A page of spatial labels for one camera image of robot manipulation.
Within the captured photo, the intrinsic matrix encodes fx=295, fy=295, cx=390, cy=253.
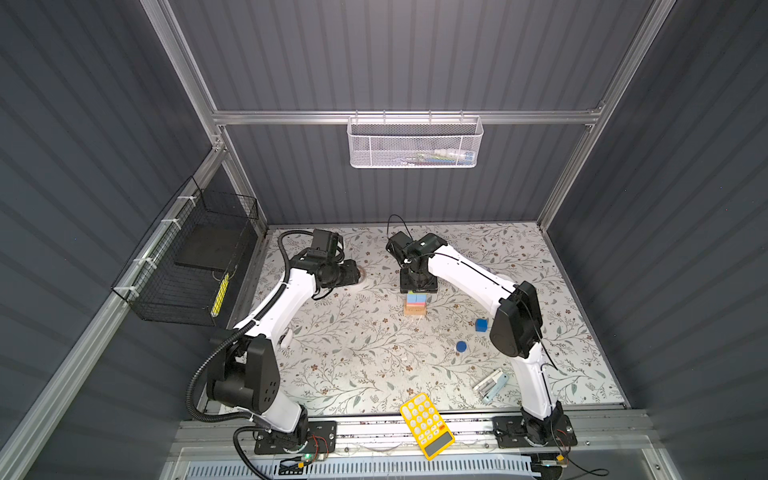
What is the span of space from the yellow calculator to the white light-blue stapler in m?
0.13

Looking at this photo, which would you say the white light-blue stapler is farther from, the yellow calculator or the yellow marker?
the yellow marker

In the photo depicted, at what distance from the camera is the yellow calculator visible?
72 cm

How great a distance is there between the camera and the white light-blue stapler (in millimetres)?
797
